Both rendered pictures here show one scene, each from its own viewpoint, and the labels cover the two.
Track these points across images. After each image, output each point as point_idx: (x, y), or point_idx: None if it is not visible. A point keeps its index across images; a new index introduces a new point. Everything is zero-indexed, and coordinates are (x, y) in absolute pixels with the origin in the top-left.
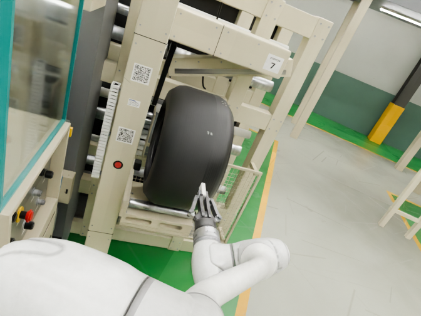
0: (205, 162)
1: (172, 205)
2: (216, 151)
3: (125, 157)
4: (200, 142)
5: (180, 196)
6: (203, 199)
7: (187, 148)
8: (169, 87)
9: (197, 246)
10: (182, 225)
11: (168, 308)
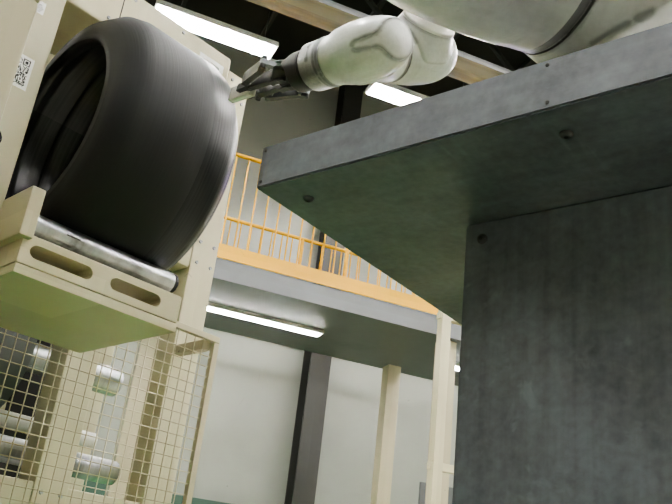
0: (211, 88)
1: (149, 204)
2: (219, 79)
3: (9, 118)
4: (191, 57)
5: (177, 154)
6: (255, 91)
7: (175, 54)
8: None
9: (327, 36)
10: (160, 291)
11: None
